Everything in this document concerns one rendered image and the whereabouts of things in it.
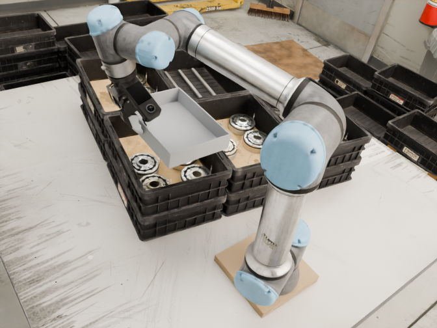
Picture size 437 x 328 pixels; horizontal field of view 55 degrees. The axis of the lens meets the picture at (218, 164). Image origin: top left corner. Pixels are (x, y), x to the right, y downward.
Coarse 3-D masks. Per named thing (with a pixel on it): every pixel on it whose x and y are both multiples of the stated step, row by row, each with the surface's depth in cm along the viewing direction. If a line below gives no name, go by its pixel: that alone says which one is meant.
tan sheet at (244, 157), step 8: (216, 120) 167; (224, 120) 168; (232, 136) 161; (240, 136) 162; (240, 144) 158; (240, 152) 154; (248, 152) 155; (232, 160) 150; (240, 160) 151; (248, 160) 151; (256, 160) 152
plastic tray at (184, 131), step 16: (160, 96) 130; (176, 96) 134; (176, 112) 130; (192, 112) 130; (144, 128) 115; (160, 128) 123; (176, 128) 124; (192, 128) 125; (208, 128) 126; (224, 128) 120; (160, 144) 110; (176, 144) 118; (192, 144) 119; (208, 144) 114; (224, 144) 119; (176, 160) 110; (192, 160) 114
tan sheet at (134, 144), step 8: (136, 136) 153; (128, 144) 149; (136, 144) 149; (144, 144) 150; (128, 152) 146; (136, 152) 146; (144, 152) 147; (152, 152) 147; (160, 160) 145; (160, 168) 142; (168, 176) 139; (176, 176) 140
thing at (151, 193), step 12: (108, 120) 141; (120, 144) 133; (120, 156) 132; (132, 168) 125; (228, 168) 131; (132, 180) 124; (192, 180) 125; (204, 180) 126; (216, 180) 129; (144, 192) 119; (156, 192) 120; (168, 192) 122
